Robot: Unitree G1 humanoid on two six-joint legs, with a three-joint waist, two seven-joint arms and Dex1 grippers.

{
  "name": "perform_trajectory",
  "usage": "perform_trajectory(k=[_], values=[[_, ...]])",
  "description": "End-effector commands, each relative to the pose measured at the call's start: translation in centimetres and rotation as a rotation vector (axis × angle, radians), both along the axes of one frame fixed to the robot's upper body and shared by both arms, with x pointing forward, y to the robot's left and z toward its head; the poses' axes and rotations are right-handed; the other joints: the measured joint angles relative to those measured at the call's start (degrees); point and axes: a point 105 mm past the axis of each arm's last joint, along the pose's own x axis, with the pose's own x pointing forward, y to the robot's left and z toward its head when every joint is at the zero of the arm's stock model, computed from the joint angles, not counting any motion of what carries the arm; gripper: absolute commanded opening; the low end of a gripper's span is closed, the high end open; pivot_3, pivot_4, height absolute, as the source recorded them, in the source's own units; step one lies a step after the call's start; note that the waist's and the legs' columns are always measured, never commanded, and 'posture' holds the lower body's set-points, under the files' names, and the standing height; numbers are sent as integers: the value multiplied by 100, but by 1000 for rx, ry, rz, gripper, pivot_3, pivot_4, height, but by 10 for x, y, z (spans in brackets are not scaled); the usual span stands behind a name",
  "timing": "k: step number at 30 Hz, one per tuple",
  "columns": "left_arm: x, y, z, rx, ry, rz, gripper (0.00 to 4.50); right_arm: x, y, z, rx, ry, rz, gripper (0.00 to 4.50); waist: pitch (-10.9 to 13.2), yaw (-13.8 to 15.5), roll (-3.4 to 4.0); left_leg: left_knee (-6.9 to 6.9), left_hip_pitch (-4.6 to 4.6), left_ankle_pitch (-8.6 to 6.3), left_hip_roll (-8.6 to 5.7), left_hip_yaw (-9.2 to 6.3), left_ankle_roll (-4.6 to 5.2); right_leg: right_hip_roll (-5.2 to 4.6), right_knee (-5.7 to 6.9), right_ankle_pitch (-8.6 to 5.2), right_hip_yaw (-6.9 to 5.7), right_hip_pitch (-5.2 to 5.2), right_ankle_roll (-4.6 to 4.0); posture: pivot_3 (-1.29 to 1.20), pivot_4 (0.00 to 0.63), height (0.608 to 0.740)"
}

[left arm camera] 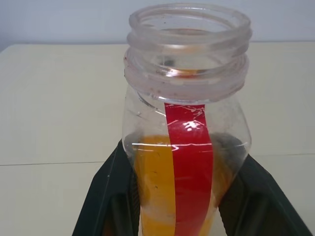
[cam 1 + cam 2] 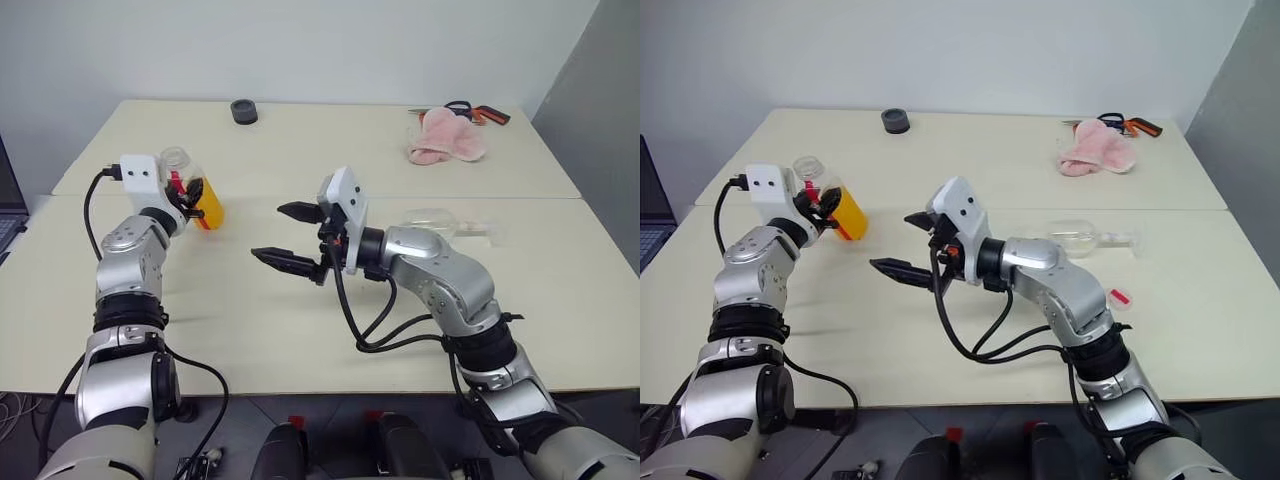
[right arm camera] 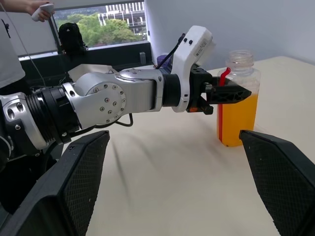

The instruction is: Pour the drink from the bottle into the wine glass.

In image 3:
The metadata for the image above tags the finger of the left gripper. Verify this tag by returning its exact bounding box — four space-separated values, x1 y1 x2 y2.
208 83 252 106
212 76 238 86

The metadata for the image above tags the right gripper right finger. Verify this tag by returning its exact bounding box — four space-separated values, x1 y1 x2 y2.
239 129 315 236

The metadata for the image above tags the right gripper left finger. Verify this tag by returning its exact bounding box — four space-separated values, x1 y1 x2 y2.
0 130 110 236

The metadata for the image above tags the bottle of orange liquid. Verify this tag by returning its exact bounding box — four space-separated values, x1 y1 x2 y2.
216 49 261 148

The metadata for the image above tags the white handheld controller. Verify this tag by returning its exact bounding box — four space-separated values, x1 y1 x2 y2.
31 3 55 22

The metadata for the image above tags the person's bare hand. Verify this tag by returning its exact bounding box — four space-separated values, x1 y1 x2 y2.
24 0 55 23

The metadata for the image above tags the purple container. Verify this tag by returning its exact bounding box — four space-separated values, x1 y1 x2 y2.
157 55 174 73

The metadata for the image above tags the black window sill cabinet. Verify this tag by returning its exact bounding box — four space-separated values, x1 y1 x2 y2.
18 40 158 87

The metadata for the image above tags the glass window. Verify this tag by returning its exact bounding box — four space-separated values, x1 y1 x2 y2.
52 0 149 50

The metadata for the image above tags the white open tray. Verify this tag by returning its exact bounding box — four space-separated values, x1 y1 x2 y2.
67 63 114 82

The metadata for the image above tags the black backpack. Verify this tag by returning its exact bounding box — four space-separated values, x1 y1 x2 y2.
58 22 89 55

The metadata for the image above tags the person's white shirt torso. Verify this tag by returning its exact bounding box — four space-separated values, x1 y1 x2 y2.
0 11 27 89

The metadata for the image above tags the person with white controller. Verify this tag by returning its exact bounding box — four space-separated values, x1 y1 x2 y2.
1 4 49 87

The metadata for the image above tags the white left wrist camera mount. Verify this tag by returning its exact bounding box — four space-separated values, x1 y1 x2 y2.
170 25 217 114

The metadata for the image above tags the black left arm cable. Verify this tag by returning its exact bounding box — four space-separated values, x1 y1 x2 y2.
94 32 187 128

